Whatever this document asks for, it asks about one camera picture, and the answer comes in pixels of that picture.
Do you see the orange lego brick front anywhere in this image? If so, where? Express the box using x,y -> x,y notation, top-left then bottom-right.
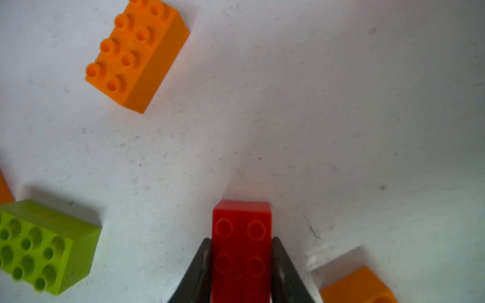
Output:
320,266 -> 398,303

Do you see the red lego brick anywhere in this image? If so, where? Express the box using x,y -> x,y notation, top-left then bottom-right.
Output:
212,200 -> 272,302

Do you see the orange lego brick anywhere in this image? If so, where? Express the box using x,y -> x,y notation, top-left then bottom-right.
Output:
85,0 -> 189,114
0,172 -> 15,205
320,266 -> 398,303

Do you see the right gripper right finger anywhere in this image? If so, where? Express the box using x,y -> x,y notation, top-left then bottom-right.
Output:
271,237 -> 314,303

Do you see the lime green lego brick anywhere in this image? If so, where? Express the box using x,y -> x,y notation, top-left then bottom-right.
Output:
1,200 -> 101,295

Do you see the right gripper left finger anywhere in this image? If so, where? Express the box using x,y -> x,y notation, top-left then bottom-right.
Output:
168,238 -> 212,303

